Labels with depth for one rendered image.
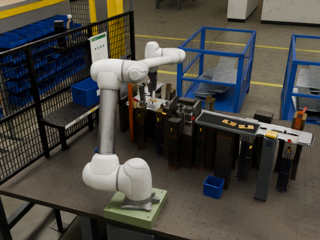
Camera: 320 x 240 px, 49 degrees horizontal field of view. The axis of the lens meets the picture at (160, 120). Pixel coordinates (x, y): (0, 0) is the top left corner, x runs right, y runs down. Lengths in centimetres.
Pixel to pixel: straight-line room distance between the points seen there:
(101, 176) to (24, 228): 137
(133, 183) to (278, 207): 90
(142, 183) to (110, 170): 19
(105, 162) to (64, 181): 53
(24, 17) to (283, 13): 730
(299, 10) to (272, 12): 67
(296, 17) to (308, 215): 827
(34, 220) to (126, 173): 149
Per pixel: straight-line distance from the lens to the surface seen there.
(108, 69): 201
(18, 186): 252
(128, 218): 207
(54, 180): 250
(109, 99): 202
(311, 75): 482
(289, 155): 229
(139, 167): 196
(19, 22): 437
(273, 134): 209
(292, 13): 1019
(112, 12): 322
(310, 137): 247
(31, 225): 326
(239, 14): 1024
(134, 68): 196
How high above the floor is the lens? 216
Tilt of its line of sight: 28 degrees down
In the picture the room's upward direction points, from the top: straight up
